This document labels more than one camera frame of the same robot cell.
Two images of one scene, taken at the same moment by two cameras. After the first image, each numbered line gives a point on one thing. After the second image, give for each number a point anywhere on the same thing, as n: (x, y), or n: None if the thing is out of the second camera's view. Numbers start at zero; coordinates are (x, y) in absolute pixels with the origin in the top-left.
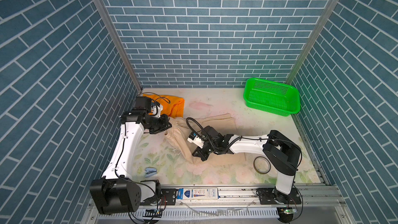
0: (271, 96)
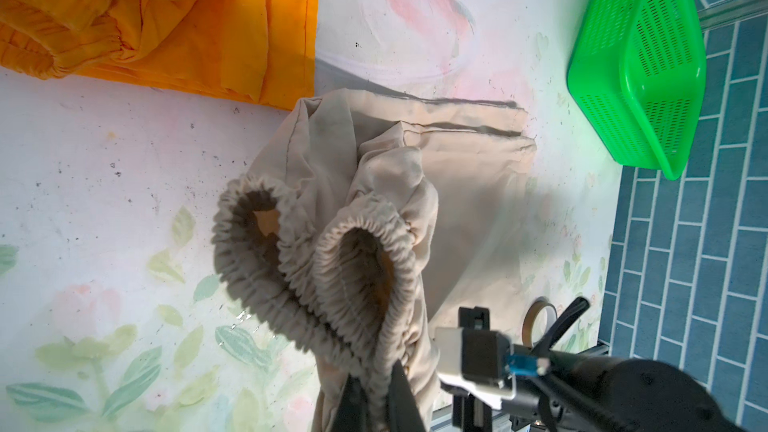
0: (638, 69)
